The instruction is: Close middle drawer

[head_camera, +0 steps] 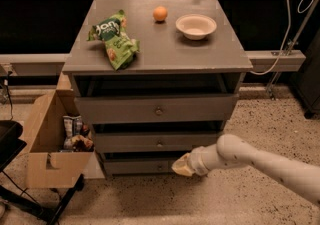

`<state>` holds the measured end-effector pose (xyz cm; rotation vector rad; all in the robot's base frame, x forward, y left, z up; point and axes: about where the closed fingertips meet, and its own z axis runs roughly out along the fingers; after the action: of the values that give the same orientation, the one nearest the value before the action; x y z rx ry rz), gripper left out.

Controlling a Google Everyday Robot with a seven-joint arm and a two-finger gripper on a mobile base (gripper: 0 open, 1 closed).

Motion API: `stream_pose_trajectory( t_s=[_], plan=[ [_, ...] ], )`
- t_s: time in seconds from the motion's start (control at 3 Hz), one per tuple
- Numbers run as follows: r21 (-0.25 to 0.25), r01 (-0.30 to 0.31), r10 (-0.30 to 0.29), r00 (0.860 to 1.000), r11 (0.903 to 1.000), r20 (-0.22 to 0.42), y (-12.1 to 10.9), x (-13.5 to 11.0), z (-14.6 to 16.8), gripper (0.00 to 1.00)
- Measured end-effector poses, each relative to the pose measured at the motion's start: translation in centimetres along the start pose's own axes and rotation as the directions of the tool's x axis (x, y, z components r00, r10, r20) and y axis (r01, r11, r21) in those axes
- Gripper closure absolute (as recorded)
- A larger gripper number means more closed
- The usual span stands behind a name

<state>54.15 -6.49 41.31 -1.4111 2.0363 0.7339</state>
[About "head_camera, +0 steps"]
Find grey wooden drawer cabinet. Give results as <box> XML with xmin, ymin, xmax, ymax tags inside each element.
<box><xmin>63</xmin><ymin>0</ymin><xmax>252</xmax><ymax>174</ymax></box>

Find orange fruit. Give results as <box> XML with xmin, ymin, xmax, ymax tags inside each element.
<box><xmin>153</xmin><ymin>6</ymin><xmax>168</xmax><ymax>22</ymax></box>

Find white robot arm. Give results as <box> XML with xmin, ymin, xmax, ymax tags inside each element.
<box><xmin>172</xmin><ymin>134</ymin><xmax>320</xmax><ymax>206</ymax></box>

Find white cable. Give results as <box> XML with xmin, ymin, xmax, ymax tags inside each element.
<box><xmin>249</xmin><ymin>0</ymin><xmax>316</xmax><ymax>77</ymax></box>

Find cardboard box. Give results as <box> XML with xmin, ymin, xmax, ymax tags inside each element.
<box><xmin>24</xmin><ymin>74</ymin><xmax>93</xmax><ymax>188</ymax></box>

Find grey top drawer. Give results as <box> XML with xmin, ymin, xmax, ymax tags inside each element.
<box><xmin>74</xmin><ymin>94</ymin><xmax>238</xmax><ymax>124</ymax></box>

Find black stand with tray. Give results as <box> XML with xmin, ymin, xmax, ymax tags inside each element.
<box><xmin>0</xmin><ymin>120</ymin><xmax>84</xmax><ymax>225</ymax></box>

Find snack packets in box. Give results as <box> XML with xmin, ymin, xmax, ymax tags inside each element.
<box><xmin>63</xmin><ymin>116</ymin><xmax>94</xmax><ymax>152</ymax></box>

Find white bowl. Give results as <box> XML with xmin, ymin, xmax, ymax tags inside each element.
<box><xmin>176</xmin><ymin>14</ymin><xmax>217</xmax><ymax>40</ymax></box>

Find grey drawer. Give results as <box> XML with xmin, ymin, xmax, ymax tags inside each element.
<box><xmin>74</xmin><ymin>94</ymin><xmax>238</xmax><ymax>124</ymax></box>
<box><xmin>102</xmin><ymin>157</ymin><xmax>178</xmax><ymax>175</ymax></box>
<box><xmin>94</xmin><ymin>131</ymin><xmax>220</xmax><ymax>153</ymax></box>

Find dark cabinet at right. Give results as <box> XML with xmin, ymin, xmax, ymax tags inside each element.
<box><xmin>291</xmin><ymin>30</ymin><xmax>320</xmax><ymax>119</ymax></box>

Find green snack bag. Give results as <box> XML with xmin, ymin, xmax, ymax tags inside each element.
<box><xmin>87</xmin><ymin>10</ymin><xmax>140</xmax><ymax>70</ymax></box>

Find grey bottom drawer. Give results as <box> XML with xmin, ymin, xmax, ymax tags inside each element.
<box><xmin>102</xmin><ymin>157</ymin><xmax>178</xmax><ymax>175</ymax></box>

